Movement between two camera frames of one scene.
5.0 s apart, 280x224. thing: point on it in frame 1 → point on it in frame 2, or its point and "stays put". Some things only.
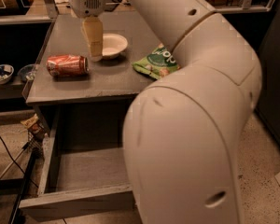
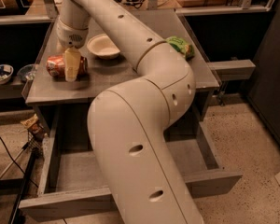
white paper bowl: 113,46 stays put
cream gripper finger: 93,28 → 71,62
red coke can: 66,64 stays put
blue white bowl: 1,73 stays put
